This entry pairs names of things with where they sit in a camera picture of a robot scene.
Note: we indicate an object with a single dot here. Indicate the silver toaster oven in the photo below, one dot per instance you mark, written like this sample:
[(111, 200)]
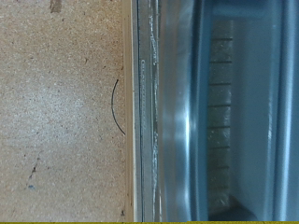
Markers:
[(291, 109)]

